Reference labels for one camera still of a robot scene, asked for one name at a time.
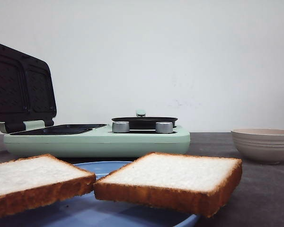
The white bread slice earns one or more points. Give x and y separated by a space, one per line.
192 184
33 182

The breakfast maker hinged lid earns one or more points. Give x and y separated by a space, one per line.
26 91

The beige ribbed bowl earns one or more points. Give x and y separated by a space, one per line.
261 145

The mint green breakfast maker base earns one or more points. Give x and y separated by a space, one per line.
95 142

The black round frying pan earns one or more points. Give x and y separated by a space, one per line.
143 122

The right silver control knob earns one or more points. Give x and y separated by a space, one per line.
164 127

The silver control knob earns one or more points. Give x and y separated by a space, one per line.
164 127
120 127

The left silver control knob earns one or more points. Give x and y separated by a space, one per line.
120 127

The blue round plate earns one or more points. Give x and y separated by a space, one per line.
87 211

